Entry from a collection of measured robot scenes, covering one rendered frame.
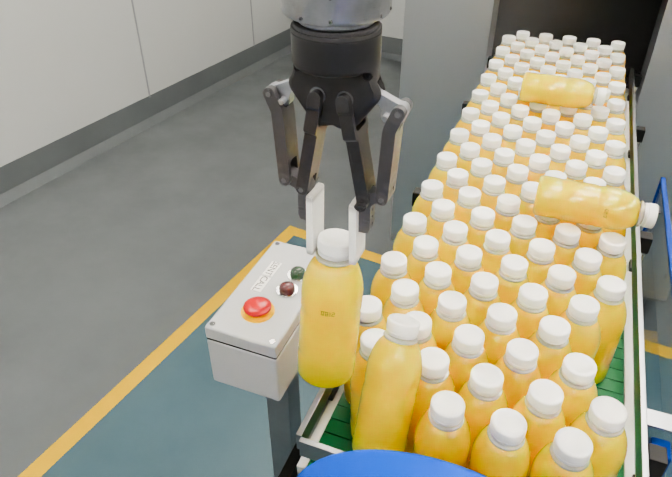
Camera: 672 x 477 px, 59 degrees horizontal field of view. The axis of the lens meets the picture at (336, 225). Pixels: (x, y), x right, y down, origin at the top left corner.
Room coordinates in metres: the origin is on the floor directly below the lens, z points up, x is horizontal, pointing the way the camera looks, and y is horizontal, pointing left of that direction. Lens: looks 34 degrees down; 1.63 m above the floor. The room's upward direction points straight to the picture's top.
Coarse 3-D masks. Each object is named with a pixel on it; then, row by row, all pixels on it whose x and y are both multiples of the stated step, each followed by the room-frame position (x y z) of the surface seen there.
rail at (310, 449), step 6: (300, 438) 0.47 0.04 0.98; (306, 438) 0.47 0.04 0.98; (300, 444) 0.47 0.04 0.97; (306, 444) 0.46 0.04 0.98; (312, 444) 0.46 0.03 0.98; (318, 444) 0.46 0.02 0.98; (300, 450) 0.47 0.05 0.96; (306, 450) 0.46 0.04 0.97; (312, 450) 0.46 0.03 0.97; (318, 450) 0.46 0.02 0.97; (324, 450) 0.46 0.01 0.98; (330, 450) 0.46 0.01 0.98; (336, 450) 0.46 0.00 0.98; (306, 456) 0.46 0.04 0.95; (312, 456) 0.46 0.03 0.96; (318, 456) 0.46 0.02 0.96; (324, 456) 0.46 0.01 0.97
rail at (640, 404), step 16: (640, 256) 0.85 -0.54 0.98; (640, 272) 0.80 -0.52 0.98; (640, 288) 0.76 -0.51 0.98; (640, 304) 0.72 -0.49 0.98; (640, 320) 0.69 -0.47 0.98; (640, 336) 0.65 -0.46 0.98; (640, 352) 0.62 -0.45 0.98; (640, 368) 0.59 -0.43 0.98; (640, 384) 0.56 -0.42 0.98; (640, 400) 0.53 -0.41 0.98; (640, 416) 0.51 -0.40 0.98; (640, 432) 0.48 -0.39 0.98; (640, 448) 0.46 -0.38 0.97; (640, 464) 0.44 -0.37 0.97
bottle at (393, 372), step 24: (384, 336) 0.51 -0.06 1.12; (384, 360) 0.49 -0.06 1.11; (408, 360) 0.48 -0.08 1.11; (384, 384) 0.47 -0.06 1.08; (408, 384) 0.47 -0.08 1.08; (360, 408) 0.47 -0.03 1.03; (384, 408) 0.46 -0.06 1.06; (408, 408) 0.46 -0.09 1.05; (360, 432) 0.46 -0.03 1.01; (384, 432) 0.45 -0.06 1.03; (408, 432) 0.46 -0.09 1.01
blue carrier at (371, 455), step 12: (336, 456) 0.29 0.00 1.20; (348, 456) 0.29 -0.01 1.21; (360, 456) 0.28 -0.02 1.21; (372, 456) 0.28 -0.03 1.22; (384, 456) 0.28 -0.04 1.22; (396, 456) 0.28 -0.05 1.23; (408, 456) 0.27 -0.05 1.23; (420, 456) 0.27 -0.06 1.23; (312, 468) 0.30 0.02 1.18; (324, 468) 0.29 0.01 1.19; (336, 468) 0.28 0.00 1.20; (348, 468) 0.28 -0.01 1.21; (360, 468) 0.27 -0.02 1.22; (372, 468) 0.27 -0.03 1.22; (384, 468) 0.27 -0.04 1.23; (396, 468) 0.27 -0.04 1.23; (408, 468) 0.26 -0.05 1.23; (420, 468) 0.26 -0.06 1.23; (432, 468) 0.26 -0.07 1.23; (444, 468) 0.26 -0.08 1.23; (456, 468) 0.26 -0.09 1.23
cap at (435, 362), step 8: (424, 352) 0.52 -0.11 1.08; (432, 352) 0.52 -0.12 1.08; (440, 352) 0.52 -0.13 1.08; (424, 360) 0.51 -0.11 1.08; (432, 360) 0.51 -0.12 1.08; (440, 360) 0.51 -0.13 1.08; (448, 360) 0.51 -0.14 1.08; (424, 368) 0.50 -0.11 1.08; (432, 368) 0.50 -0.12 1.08; (440, 368) 0.50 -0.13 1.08; (424, 376) 0.50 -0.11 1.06; (432, 376) 0.50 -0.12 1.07; (440, 376) 0.50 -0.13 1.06
